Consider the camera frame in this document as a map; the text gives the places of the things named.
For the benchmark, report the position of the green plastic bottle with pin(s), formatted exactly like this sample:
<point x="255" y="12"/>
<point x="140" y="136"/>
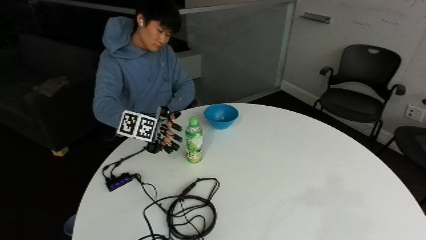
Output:
<point x="194" y="141"/>

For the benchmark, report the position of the white marker cube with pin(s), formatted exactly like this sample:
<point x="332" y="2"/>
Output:
<point x="135" y="125"/>

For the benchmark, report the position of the blue bowl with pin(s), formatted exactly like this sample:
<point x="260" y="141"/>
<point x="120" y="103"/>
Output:
<point x="220" y="116"/>

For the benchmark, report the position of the person in blue hoodie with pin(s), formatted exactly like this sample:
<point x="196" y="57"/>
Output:
<point x="134" y="76"/>

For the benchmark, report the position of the black hub box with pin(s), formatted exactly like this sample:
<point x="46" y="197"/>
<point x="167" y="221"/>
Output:
<point x="119" y="182"/>

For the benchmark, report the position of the frosted glass partition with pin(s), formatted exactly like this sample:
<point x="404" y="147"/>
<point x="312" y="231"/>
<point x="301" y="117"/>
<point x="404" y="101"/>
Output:
<point x="240" y="53"/>

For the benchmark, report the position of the grey cushion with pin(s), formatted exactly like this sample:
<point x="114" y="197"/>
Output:
<point x="51" y="86"/>

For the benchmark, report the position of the dark sofa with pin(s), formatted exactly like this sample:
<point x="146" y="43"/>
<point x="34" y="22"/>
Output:
<point x="35" y="113"/>

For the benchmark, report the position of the white earbud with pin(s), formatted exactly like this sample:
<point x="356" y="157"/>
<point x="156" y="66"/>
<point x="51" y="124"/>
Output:
<point x="140" y="22"/>

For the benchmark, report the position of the blue round container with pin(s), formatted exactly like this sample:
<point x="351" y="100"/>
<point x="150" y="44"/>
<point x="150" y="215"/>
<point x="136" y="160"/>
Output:
<point x="69" y="226"/>

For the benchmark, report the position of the black office chair with armrests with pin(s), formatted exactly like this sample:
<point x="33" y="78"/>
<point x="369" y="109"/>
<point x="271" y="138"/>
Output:
<point x="360" y="96"/>

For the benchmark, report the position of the black chair seat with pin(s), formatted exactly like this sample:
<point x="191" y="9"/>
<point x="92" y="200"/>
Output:
<point x="413" y="143"/>

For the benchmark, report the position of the grey wall-mounted tray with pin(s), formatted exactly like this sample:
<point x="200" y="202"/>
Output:
<point x="315" y="17"/>

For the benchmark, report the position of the white wall outlet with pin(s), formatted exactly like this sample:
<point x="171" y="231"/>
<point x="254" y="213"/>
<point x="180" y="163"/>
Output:
<point x="415" y="113"/>

